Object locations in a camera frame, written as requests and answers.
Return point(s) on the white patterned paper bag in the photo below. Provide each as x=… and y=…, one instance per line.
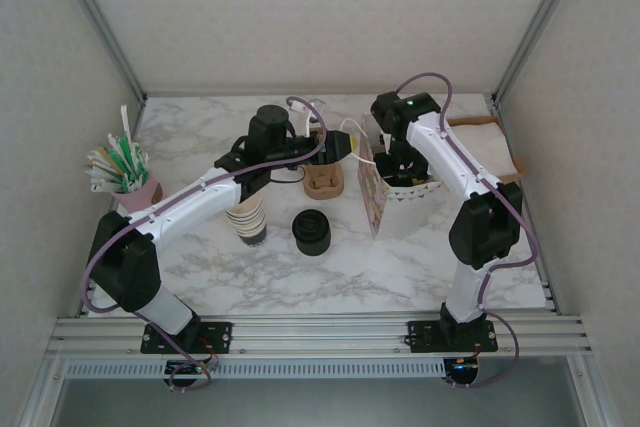
x=410, y=212

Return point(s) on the stack of black lids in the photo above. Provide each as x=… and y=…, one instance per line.
x=311, y=234

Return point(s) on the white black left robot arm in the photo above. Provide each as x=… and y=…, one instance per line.
x=190, y=202

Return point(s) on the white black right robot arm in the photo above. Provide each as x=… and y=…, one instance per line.
x=450, y=157

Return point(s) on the brown pulp cup carrier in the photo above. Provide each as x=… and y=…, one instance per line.
x=324, y=187

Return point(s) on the stack of paper cups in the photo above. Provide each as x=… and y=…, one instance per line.
x=247, y=227

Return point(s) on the long white wrapped straw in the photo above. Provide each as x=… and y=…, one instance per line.
x=125, y=122

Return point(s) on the pink cup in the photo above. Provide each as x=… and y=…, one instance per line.
x=132, y=199

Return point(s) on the brown wooden stirrer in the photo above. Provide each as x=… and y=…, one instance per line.
x=106, y=156

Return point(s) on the black controller board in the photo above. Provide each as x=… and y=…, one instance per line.
x=464, y=369
x=186, y=370

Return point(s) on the aluminium frame post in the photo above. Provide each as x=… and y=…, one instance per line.
x=540, y=22
x=100, y=22

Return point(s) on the aluminium mounting rail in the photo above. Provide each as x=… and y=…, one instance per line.
x=320, y=334

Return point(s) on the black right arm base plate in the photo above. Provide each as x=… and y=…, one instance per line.
x=425, y=337

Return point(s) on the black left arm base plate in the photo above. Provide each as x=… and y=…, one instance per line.
x=220, y=337

